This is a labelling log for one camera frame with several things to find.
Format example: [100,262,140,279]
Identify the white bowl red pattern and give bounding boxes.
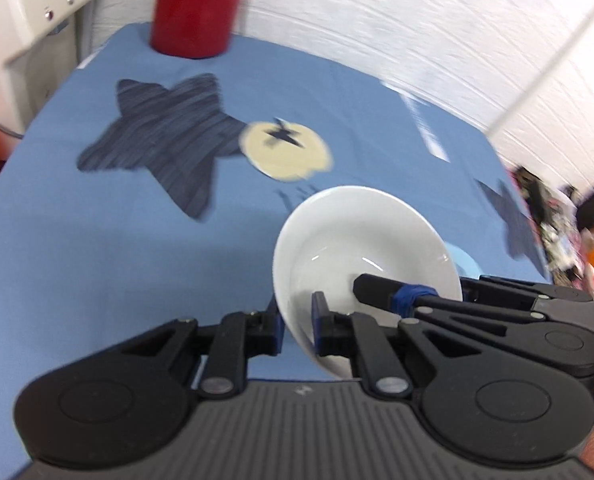
[272,185,462,379]

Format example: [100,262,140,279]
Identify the blue patterned tablecloth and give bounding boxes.
[0,24,547,479]

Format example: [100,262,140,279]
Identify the red thermos jug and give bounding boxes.
[151,0,241,58]

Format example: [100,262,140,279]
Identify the white water dispenser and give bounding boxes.
[0,0,92,136]

